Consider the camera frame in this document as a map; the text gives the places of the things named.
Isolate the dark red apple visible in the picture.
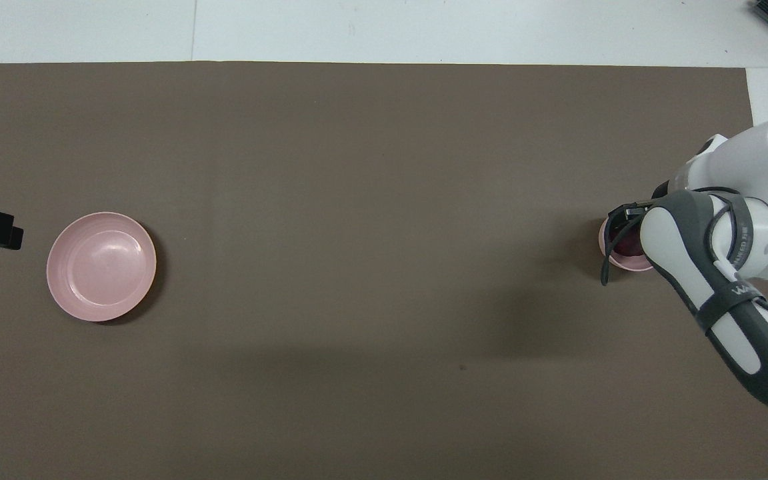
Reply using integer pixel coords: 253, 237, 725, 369
613, 227, 646, 258

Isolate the pink plate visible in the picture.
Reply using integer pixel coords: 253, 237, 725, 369
46, 212, 157, 323

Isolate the pink bowl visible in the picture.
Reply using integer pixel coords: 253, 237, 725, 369
599, 215, 655, 273

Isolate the brown table mat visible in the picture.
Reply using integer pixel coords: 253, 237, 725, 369
0, 61, 768, 480

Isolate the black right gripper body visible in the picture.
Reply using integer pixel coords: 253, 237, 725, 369
607, 201, 653, 231

